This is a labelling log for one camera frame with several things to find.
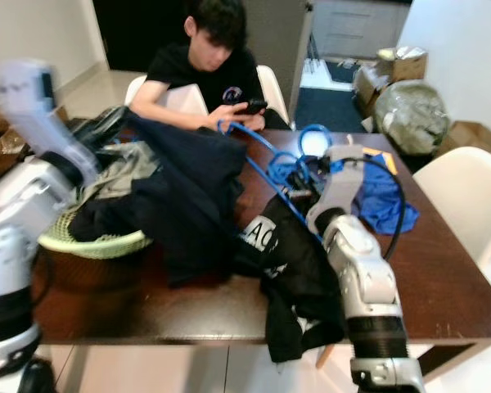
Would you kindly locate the blue plastic clothes hanger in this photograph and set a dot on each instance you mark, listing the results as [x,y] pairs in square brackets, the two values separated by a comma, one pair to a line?
[315,126]

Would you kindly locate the black smartphone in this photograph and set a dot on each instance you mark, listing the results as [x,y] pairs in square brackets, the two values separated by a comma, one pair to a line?
[251,106]

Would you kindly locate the black shirt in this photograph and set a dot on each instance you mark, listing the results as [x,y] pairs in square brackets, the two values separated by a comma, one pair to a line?
[180,205]

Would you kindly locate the person's right forearm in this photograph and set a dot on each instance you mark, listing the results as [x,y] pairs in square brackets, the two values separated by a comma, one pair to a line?
[176,110]

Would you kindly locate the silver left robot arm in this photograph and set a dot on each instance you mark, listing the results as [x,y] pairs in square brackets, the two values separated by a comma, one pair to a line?
[24,221]

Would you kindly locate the person's left hand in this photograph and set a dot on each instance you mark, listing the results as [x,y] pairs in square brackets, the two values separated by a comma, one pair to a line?
[256,119]

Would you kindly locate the person's right hand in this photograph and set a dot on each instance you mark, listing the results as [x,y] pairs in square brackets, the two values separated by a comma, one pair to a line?
[229,120]

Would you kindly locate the blue cloth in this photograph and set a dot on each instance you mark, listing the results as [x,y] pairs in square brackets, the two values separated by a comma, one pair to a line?
[380,209]

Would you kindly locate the yellow flat packet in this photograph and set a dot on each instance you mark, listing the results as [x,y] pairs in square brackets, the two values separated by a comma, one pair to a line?
[390,164]

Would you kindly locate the person in black t-shirt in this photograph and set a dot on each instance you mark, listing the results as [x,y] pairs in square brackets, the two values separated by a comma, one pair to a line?
[200,78]

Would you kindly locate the brown cardboard box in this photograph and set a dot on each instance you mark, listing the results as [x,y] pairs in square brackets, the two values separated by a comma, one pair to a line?
[364,90]
[405,70]

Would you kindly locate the light green laundry basket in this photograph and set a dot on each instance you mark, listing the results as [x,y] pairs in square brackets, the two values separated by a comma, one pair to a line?
[98,244]

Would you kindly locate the crumpled grey plastic bag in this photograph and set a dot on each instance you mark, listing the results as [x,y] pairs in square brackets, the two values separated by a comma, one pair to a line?
[413,119]

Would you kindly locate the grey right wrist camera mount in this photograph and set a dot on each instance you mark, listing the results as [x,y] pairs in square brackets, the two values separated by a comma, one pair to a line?
[340,184]

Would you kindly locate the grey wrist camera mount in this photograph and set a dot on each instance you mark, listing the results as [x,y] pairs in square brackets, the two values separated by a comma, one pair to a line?
[340,184]
[37,106]

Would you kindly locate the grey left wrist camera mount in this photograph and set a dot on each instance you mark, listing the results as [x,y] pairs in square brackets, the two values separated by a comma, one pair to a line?
[37,106]

